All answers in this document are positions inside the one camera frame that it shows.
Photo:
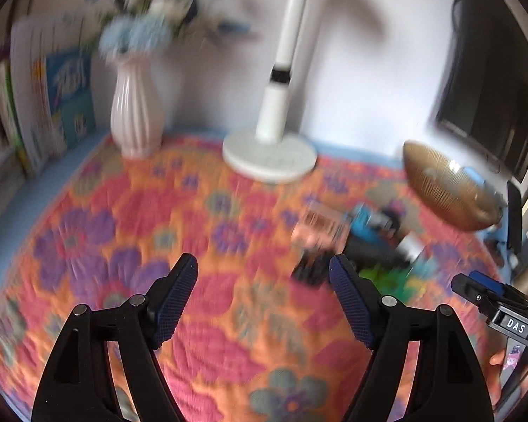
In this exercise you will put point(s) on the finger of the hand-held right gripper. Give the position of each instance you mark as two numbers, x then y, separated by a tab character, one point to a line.
484	283
515	220

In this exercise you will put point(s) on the row of upright books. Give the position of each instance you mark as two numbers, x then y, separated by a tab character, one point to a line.
26	96

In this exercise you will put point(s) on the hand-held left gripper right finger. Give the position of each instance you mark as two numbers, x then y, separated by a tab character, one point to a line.
350	303

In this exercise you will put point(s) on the small silver can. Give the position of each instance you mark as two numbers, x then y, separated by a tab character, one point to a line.
411	244

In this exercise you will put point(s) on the blue chair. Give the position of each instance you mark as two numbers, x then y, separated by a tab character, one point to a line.
499	246

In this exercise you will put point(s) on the black television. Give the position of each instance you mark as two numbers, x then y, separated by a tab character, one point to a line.
488	74

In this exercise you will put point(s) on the dark round object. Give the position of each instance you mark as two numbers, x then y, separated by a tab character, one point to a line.
369	250

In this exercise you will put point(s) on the blue black toy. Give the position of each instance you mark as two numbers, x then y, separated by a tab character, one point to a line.
365	224

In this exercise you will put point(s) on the amber glass bowl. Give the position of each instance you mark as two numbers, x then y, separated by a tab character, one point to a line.
440	184

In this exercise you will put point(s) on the blue book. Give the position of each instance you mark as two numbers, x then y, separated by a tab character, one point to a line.
70	92

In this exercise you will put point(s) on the white ribbed vase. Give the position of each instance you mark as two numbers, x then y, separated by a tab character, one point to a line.
136	114

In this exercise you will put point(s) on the floral quilted tablecloth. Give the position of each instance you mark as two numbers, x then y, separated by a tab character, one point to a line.
114	211

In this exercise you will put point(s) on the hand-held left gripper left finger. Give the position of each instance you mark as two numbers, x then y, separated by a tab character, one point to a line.
176	303

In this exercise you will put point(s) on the person's right hand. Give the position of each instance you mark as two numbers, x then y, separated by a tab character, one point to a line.
497	358

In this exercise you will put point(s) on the green toy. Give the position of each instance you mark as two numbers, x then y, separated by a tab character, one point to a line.
391	281

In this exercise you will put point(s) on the blue white artificial flowers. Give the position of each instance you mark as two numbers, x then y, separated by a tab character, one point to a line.
136	35

